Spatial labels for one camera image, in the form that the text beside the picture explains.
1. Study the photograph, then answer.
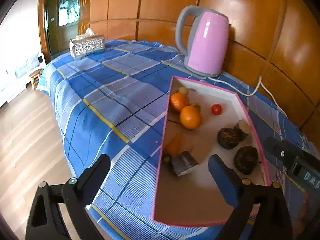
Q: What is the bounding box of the orange carrot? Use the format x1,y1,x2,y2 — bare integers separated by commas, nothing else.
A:
162,134,183,164

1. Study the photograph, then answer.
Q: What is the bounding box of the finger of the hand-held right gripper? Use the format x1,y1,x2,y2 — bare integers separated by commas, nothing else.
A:
264,137,299,172

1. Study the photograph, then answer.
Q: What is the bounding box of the small wooden stool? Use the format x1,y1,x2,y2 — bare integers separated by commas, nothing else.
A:
29,70,42,90

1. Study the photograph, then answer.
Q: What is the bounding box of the dark brown passion fruit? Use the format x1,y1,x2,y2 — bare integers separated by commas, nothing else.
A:
217,127,243,150
234,146,259,175

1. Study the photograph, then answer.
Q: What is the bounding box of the blue plaid tablecloth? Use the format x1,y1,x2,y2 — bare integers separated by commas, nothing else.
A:
37,39,313,240

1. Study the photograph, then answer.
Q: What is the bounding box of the pink shallow cardboard tray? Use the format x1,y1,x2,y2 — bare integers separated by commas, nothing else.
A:
151,76,271,228

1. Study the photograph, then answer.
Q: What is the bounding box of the wooden door with glass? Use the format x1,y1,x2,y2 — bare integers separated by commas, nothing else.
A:
44,0,92,55

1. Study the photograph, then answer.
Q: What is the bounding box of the white power cable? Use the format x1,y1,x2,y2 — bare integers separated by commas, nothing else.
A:
208,76,289,117

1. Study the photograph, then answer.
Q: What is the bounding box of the cut sweet potato piece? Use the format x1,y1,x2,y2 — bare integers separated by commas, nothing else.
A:
234,120,251,140

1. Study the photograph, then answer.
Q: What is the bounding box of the silver ornate tissue box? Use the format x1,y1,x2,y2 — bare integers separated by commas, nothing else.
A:
69,35,105,60

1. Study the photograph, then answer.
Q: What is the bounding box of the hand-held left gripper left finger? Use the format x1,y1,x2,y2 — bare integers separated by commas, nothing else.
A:
25,154,111,240

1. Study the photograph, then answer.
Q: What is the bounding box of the white tissue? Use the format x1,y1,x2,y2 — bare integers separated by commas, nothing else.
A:
76,29,97,40

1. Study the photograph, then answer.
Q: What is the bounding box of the orange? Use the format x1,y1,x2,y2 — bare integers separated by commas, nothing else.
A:
180,105,203,130
170,92,190,112

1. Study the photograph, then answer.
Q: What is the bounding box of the light grey sofa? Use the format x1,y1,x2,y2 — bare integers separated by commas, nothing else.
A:
0,52,47,105

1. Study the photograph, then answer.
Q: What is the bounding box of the dark brown avocado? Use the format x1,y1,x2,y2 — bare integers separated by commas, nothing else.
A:
171,151,199,177

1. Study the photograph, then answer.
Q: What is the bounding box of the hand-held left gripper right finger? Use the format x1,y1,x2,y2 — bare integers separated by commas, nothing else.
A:
208,154,293,240

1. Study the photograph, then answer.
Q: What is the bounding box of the pink electric kettle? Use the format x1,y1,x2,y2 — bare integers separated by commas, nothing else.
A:
175,5,230,78

